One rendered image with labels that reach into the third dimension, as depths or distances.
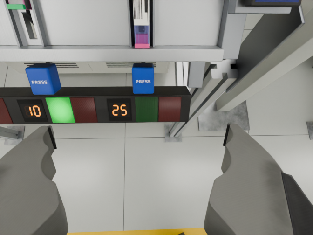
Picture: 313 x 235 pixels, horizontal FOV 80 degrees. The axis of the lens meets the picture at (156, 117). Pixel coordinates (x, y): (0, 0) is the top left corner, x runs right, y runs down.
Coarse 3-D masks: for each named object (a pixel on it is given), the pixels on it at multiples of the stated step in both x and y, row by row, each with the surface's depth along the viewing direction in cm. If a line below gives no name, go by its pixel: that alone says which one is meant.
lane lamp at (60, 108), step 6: (48, 102) 23; (54, 102) 23; (60, 102) 24; (66, 102) 24; (48, 108) 24; (54, 108) 24; (60, 108) 24; (66, 108) 24; (54, 114) 24; (60, 114) 24; (66, 114) 24; (72, 114) 24; (54, 120) 25; (60, 120) 25; (66, 120) 25; (72, 120) 25
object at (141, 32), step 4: (136, 28) 18; (140, 28) 18; (144, 28) 18; (148, 28) 18; (136, 32) 18; (140, 32) 18; (144, 32) 18; (148, 32) 18; (136, 36) 18; (140, 36) 18; (144, 36) 18; (148, 36) 18; (136, 40) 18; (140, 40) 18; (144, 40) 18; (148, 40) 18
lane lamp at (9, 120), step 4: (0, 100) 23; (0, 104) 23; (4, 104) 23; (0, 108) 24; (4, 108) 24; (0, 112) 24; (4, 112) 24; (8, 112) 24; (0, 116) 24; (4, 116) 24; (8, 116) 24; (0, 120) 24; (4, 120) 24; (8, 120) 24
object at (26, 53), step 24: (0, 48) 18; (24, 48) 18; (48, 48) 18; (72, 48) 18; (96, 48) 18; (120, 48) 18; (144, 48) 18; (168, 48) 18; (192, 48) 18; (216, 48) 18
